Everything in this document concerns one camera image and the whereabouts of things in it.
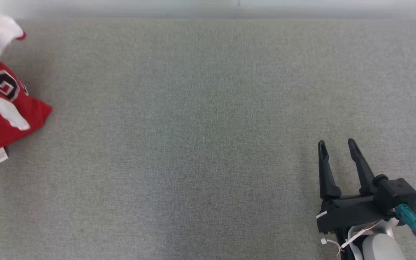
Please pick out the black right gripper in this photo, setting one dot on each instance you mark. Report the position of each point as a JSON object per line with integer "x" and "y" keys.
{"x": 349, "y": 213}

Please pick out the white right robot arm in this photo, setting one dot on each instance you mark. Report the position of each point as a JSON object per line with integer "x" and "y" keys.
{"x": 377, "y": 247}

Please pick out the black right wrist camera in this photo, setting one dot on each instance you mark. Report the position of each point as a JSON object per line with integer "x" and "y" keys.
{"x": 395, "y": 193}

